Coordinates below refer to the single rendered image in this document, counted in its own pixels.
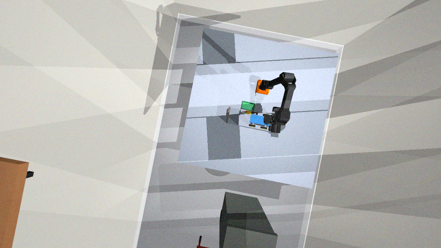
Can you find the green tray floor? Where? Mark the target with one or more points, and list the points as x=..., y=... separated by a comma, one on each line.
x=247, y=105

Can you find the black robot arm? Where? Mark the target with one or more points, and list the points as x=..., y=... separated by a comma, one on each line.
x=282, y=116

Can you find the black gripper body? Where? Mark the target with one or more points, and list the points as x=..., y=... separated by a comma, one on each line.
x=273, y=110

